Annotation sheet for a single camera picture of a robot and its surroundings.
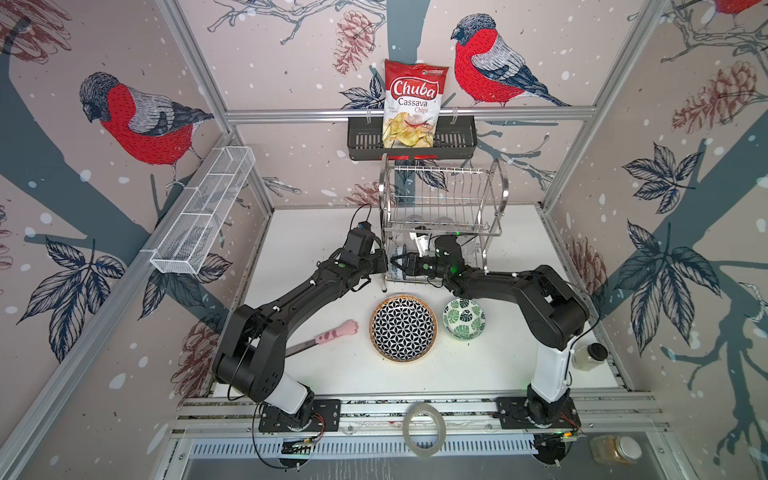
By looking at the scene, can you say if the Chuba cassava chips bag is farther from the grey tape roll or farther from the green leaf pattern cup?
the grey tape roll

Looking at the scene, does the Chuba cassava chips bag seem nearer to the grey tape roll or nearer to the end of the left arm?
the end of the left arm

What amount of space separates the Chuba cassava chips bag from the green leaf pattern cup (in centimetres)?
49

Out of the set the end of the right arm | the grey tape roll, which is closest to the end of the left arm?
the end of the right arm

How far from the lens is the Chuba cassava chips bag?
2.73 feet

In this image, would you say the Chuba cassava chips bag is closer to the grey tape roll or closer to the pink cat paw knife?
the pink cat paw knife

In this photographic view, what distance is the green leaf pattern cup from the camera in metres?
0.85
